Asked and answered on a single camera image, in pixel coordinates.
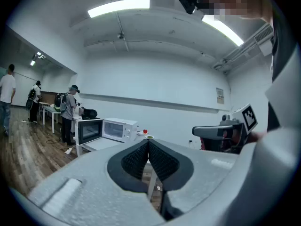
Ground person's right forearm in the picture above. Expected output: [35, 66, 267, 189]
[248, 130, 268, 144]

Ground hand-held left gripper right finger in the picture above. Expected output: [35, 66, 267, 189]
[148, 139, 240, 222]

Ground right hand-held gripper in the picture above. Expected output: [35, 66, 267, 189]
[192, 104, 259, 154]

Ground long ceiling light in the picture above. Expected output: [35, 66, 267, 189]
[201, 15, 245, 47]
[87, 0, 151, 19]

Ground person's head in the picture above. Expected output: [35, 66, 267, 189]
[201, 0, 275, 24]

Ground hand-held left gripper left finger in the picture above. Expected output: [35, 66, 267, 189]
[27, 139, 166, 226]

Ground white desk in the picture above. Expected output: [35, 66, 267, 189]
[41, 104, 62, 134]

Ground person's black shirt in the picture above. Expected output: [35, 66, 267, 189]
[268, 13, 298, 131]

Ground white table leg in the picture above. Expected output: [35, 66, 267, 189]
[146, 163, 158, 202]

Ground wall poster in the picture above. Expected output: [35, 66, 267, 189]
[216, 87, 224, 105]

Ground white microwave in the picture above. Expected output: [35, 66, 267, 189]
[74, 117, 139, 146]

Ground black office chair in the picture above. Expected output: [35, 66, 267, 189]
[80, 107, 98, 121]

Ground white air conditioner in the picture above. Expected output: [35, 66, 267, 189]
[253, 23, 275, 57]

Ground person's right hand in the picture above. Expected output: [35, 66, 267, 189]
[222, 129, 237, 150]

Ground right hand-held gripper camera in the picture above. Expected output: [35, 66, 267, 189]
[221, 113, 233, 126]

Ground white ceiling pipes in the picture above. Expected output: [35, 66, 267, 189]
[212, 38, 261, 72]

